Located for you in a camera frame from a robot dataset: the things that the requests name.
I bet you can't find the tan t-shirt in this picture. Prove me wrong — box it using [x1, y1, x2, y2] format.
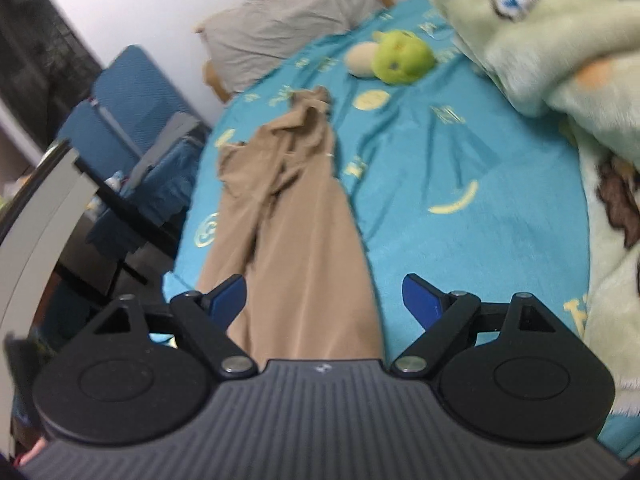
[196, 86, 384, 365]

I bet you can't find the turquoise patterned bed sheet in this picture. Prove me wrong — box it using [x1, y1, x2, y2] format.
[163, 0, 589, 358]

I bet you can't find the white desk with dark top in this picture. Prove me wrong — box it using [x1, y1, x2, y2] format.
[0, 138, 181, 461]

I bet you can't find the grey folded cloth on chair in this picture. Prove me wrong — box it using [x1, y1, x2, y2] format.
[127, 112, 201, 190]

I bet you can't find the blue covered chair behind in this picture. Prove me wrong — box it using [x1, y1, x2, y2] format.
[55, 101, 139, 180]

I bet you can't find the blue covered chair near bed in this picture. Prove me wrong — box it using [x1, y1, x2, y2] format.
[90, 46, 208, 226]

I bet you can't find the green and beige plush toy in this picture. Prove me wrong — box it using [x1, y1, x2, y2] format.
[344, 29, 437, 86]

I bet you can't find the grey pillow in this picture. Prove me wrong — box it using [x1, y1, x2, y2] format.
[195, 0, 388, 98]

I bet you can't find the dark barred window door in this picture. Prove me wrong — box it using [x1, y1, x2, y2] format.
[1, 0, 101, 148]

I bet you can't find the light green fleece blanket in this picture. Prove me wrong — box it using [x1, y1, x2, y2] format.
[431, 0, 639, 416]

